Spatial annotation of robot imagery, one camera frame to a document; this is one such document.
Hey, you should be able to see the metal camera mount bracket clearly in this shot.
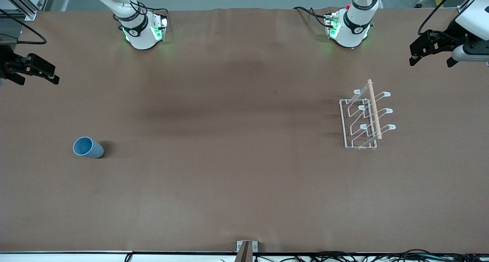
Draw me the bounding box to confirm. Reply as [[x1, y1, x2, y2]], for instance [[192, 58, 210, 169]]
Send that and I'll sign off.
[[236, 240, 259, 262]]

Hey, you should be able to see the black left arm base cable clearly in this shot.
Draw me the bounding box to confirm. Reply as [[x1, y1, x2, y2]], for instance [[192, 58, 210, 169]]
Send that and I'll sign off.
[[293, 6, 330, 28]]

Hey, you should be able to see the blue plastic cup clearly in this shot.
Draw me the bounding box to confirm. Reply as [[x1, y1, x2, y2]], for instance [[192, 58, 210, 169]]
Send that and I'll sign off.
[[73, 136, 105, 159]]

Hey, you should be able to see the brown table cover mat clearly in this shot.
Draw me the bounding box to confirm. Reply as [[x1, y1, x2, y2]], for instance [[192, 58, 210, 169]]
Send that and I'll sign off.
[[0, 7, 489, 254]]

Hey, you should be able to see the white wire cup rack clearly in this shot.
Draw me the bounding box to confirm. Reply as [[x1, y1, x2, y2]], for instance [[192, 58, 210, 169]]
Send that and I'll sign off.
[[339, 79, 397, 150]]

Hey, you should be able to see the black right arm base cable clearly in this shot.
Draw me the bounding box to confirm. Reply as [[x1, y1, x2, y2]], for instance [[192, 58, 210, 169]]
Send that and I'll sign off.
[[113, 0, 169, 30]]

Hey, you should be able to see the aluminium frame profile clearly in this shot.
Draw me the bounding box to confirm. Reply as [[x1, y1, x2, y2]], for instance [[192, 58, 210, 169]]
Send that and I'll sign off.
[[458, 0, 480, 16], [0, 0, 52, 21]]

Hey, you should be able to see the black arm base cable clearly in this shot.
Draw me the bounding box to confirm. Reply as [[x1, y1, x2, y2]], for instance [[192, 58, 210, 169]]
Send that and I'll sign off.
[[113, 0, 169, 30], [293, 6, 330, 28]]

